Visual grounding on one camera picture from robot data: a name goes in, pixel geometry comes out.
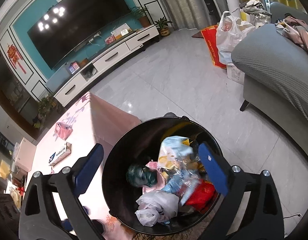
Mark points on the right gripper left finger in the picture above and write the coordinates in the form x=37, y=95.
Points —
x=39, y=218

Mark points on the red paper box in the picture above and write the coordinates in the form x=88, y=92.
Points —
x=203, y=197

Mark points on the blue white ointment box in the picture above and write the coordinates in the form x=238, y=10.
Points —
x=60, y=154

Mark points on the clear plastic packaging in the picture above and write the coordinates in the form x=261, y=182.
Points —
x=179, y=180

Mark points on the black plastic bag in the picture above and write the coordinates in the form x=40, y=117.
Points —
x=137, y=175

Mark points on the white plastic bag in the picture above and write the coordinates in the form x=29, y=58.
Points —
x=156, y=207

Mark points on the yellow chip bag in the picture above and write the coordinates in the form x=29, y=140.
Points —
x=184, y=143

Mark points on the pink plastic wrapper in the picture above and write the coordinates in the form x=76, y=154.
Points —
x=155, y=180

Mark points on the yellow cloth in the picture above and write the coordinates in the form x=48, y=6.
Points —
x=4, y=170

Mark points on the white storage box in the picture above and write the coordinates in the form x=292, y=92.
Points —
x=25, y=155

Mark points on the small pink plastic bag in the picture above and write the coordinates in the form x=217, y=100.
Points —
x=62, y=130

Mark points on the pink patterned tablecloth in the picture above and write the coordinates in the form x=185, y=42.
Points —
x=93, y=120

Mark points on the white tv cabinet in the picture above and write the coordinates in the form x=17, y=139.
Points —
x=118, y=50

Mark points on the grey sofa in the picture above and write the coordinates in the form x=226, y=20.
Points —
x=276, y=75

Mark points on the white shopping bag on floor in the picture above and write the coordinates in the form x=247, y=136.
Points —
x=230, y=31

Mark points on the red gift bag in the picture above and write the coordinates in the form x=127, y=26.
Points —
x=209, y=35

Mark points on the potted plant on floor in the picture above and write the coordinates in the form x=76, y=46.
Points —
x=162, y=26

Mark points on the black television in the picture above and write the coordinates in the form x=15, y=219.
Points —
x=70, y=22

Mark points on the potted plant on cabinet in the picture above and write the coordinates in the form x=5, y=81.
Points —
x=142, y=15

